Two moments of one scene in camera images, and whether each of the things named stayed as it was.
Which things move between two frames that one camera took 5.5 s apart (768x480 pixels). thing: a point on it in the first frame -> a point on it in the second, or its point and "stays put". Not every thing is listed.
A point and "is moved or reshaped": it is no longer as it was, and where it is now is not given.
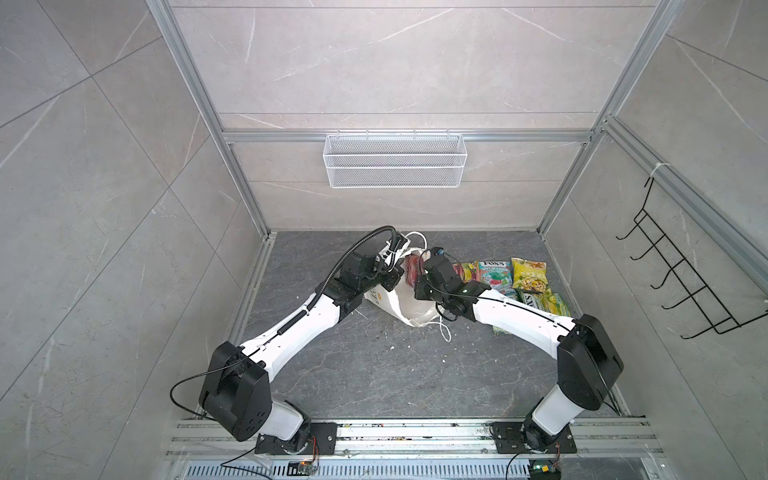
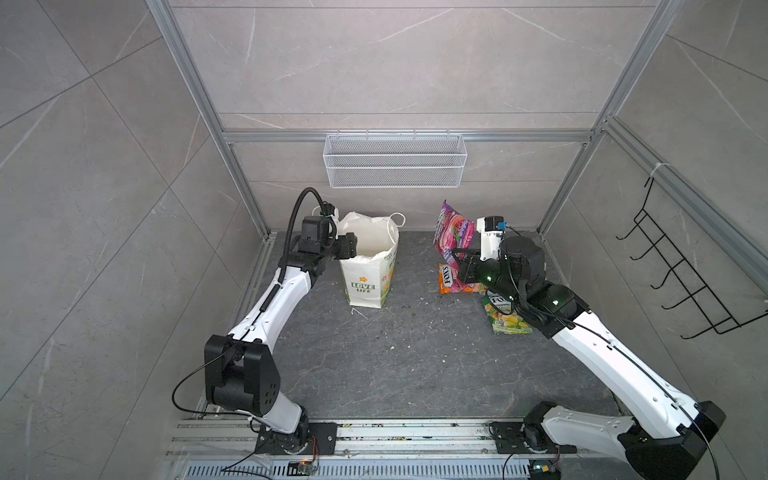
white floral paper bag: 402,301 is moved or reshaped
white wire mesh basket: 395,161 stays put
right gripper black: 419,288 -> 468,266
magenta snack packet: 415,267 -> 453,231
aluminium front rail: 197,437 stays put
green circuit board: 544,469 stays put
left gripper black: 395,274 -> 346,245
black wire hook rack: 673,259 stays put
